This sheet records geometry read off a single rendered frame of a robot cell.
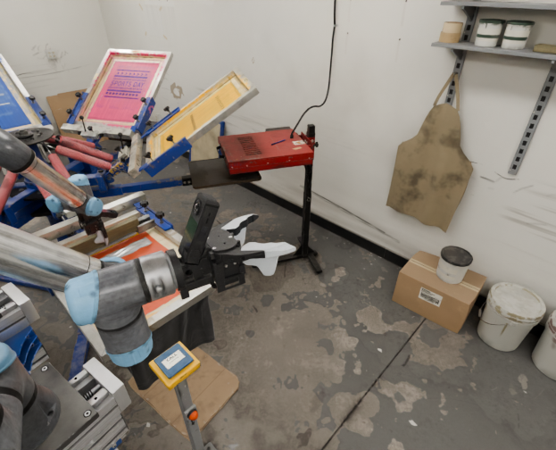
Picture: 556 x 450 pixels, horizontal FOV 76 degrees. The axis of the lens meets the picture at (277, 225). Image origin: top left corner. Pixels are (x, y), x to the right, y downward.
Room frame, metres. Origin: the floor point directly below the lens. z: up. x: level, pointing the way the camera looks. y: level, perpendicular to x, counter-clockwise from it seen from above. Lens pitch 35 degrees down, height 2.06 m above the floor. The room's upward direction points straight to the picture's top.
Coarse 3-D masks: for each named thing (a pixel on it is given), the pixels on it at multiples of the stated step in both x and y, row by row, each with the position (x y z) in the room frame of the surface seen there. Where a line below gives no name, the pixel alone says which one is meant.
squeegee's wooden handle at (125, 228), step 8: (120, 224) 1.43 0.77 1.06; (128, 224) 1.44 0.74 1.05; (136, 224) 1.47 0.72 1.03; (112, 232) 1.39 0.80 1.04; (120, 232) 1.41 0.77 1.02; (128, 232) 1.44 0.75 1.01; (80, 240) 1.30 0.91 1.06; (88, 240) 1.31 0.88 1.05; (112, 240) 1.38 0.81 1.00; (72, 248) 1.25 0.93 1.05; (80, 248) 1.27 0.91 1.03; (88, 248) 1.30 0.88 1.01; (96, 248) 1.32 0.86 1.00
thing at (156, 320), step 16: (112, 224) 1.54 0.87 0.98; (64, 240) 1.39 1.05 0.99; (176, 240) 1.40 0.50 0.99; (208, 288) 1.06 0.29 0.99; (64, 304) 0.97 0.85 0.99; (176, 304) 0.97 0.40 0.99; (192, 304) 1.00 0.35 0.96; (160, 320) 0.90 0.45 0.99; (96, 336) 0.82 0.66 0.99; (96, 352) 0.77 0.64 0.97
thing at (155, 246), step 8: (144, 232) 1.50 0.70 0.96; (128, 240) 1.44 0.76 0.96; (136, 240) 1.44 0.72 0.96; (152, 240) 1.44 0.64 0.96; (112, 248) 1.37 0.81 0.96; (144, 248) 1.37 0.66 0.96; (152, 248) 1.37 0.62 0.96; (160, 248) 1.37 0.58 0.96; (128, 256) 1.31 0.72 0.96; (136, 256) 1.31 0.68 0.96; (168, 296) 1.05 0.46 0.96
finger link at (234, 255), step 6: (222, 252) 0.45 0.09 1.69; (228, 252) 0.45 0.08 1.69; (234, 252) 0.45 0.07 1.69; (240, 252) 0.45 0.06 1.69; (246, 252) 0.45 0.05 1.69; (252, 252) 0.45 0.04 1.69; (258, 252) 0.45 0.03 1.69; (264, 252) 0.45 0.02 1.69; (222, 258) 0.45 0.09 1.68; (228, 258) 0.45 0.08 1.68; (234, 258) 0.44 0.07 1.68; (240, 258) 0.44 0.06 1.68; (246, 258) 0.44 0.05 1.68; (252, 258) 0.45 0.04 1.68; (258, 258) 0.45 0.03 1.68
